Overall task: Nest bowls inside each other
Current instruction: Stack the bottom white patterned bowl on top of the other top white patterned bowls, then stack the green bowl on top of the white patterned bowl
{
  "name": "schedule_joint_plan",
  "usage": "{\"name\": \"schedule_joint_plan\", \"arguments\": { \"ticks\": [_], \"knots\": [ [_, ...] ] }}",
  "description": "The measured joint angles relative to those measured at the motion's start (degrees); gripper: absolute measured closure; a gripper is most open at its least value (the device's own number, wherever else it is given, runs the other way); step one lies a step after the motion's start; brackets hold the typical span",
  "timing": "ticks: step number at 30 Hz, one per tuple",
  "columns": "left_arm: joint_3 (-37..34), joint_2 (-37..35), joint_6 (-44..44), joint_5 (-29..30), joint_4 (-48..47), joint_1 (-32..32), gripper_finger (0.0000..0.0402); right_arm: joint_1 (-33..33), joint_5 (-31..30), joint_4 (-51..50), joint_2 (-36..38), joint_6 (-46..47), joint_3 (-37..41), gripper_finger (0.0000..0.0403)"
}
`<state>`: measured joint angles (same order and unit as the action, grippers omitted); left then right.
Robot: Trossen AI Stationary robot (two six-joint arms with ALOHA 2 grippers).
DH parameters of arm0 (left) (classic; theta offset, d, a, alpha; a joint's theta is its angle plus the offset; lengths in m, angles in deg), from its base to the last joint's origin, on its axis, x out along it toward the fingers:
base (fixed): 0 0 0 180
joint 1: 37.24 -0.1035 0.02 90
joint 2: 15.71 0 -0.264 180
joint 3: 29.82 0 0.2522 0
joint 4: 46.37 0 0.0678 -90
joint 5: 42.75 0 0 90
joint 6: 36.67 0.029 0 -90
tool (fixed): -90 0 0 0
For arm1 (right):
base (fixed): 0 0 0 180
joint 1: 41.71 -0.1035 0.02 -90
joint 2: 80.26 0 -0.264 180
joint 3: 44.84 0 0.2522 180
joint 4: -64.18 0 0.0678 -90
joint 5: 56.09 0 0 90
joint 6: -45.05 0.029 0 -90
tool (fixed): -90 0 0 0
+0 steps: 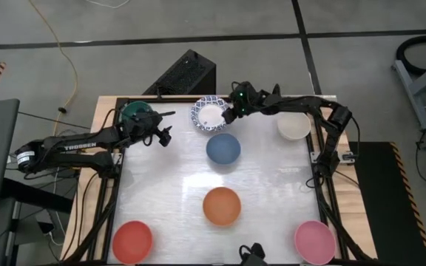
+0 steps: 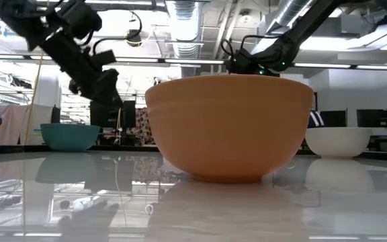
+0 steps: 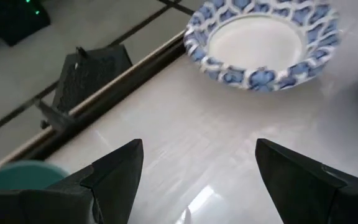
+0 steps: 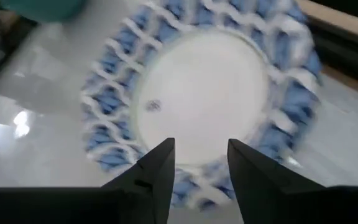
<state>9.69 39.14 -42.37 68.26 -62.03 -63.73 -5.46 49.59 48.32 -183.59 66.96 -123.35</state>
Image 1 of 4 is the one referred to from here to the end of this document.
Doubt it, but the orange bowl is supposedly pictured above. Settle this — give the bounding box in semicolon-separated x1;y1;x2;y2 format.
202;186;243;227

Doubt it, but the red bowl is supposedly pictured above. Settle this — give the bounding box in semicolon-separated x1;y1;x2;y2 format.
111;219;155;265

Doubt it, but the black metal table frame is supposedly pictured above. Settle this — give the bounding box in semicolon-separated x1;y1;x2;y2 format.
59;94;379;266

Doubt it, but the yellow cable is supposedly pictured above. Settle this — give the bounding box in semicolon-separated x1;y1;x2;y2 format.
27;0;79;154

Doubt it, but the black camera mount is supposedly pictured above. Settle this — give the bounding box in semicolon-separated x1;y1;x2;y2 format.
238;242;266;266

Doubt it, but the white bowl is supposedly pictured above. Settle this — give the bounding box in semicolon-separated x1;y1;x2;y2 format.
276;112;312;141

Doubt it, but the pink bowl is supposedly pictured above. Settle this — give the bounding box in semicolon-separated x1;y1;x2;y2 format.
294;219;337;266

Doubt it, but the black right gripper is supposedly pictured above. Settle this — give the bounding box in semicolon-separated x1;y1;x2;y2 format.
221;81;270;125

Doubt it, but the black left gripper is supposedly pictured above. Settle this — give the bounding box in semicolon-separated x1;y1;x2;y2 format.
123;110;177;148

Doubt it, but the black computer tower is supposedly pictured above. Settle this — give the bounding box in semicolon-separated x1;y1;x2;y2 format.
142;49;217;96

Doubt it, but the black desk base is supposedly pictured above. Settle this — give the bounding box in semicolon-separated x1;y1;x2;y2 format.
0;178;74;214

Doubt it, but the grey metal stand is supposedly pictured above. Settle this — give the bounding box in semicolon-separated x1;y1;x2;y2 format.
390;51;426;131

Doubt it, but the teal bowl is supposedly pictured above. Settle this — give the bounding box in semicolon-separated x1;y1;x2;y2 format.
120;100;155;125

